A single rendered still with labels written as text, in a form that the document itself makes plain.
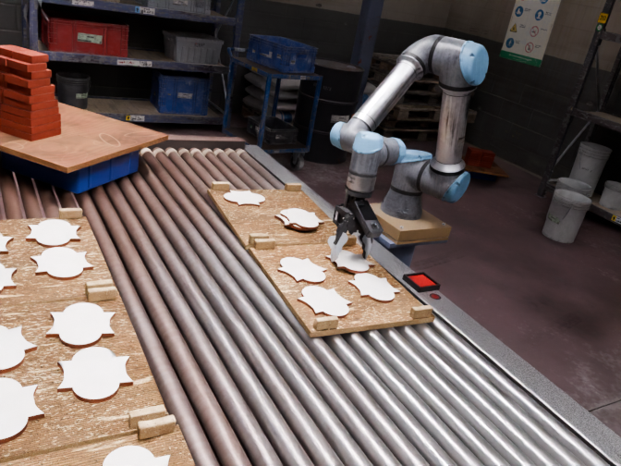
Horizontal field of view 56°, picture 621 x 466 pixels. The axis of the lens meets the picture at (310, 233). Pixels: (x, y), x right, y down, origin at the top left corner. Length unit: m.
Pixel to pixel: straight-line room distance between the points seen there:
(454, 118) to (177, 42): 4.18
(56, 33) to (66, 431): 4.73
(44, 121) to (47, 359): 0.99
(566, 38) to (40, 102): 5.84
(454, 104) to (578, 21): 5.14
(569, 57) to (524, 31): 0.70
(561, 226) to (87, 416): 4.49
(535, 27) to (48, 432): 6.76
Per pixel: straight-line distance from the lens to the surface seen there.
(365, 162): 1.54
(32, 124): 1.98
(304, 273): 1.53
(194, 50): 5.88
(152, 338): 1.27
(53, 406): 1.10
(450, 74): 1.84
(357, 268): 1.60
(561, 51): 7.02
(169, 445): 1.03
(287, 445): 1.08
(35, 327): 1.28
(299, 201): 2.02
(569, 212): 5.12
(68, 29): 5.57
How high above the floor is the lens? 1.67
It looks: 24 degrees down
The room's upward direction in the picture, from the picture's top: 11 degrees clockwise
